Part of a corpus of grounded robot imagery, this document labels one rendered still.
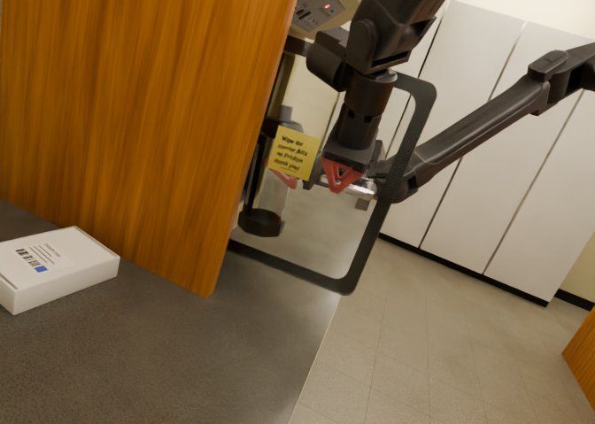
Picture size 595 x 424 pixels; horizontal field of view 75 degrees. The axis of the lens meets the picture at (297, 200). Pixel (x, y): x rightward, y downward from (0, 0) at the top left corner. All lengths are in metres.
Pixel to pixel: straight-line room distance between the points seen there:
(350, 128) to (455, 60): 3.24
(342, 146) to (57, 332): 0.45
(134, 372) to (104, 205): 0.32
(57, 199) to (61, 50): 0.26
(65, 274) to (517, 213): 3.67
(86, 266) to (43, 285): 0.06
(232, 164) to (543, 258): 3.71
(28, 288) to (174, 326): 0.20
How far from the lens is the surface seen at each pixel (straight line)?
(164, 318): 0.66
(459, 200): 3.85
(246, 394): 0.58
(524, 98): 0.88
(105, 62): 0.72
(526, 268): 4.13
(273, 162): 0.68
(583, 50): 0.96
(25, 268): 0.68
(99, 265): 0.69
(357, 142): 0.54
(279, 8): 0.58
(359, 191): 0.62
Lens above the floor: 1.36
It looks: 19 degrees down
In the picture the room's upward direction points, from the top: 19 degrees clockwise
